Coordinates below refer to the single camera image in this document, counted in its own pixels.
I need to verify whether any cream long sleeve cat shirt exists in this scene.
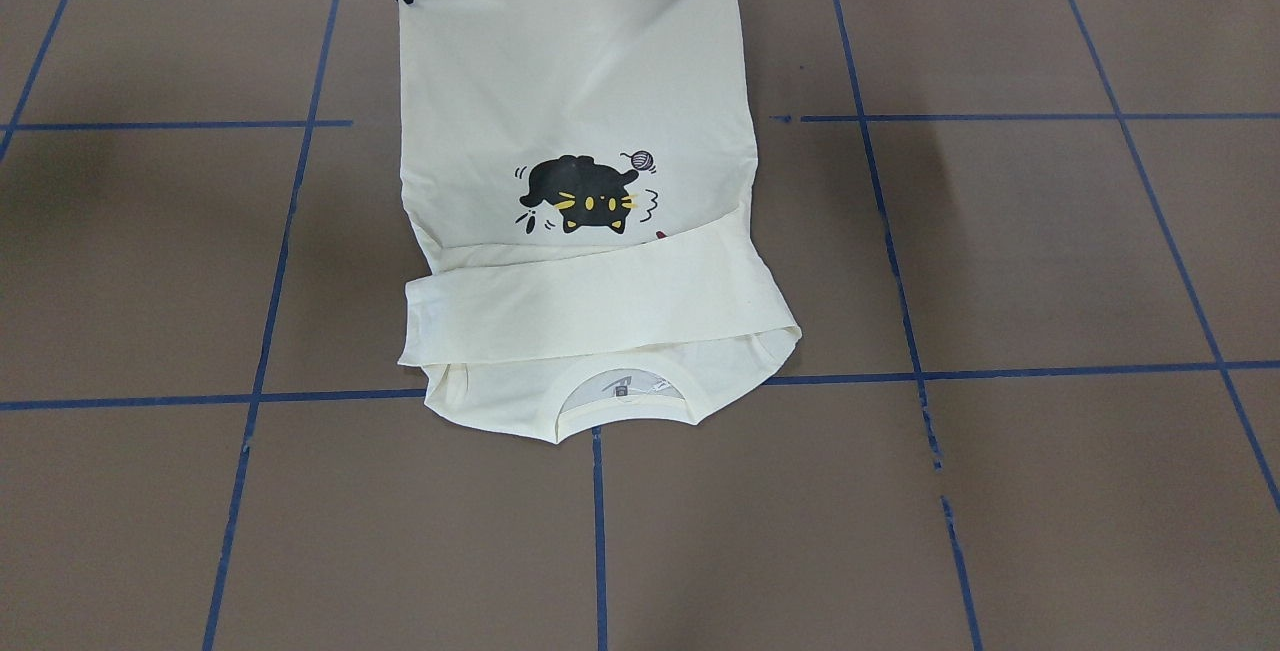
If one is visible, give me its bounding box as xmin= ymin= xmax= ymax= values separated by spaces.
xmin=399 ymin=0 xmax=803 ymax=443

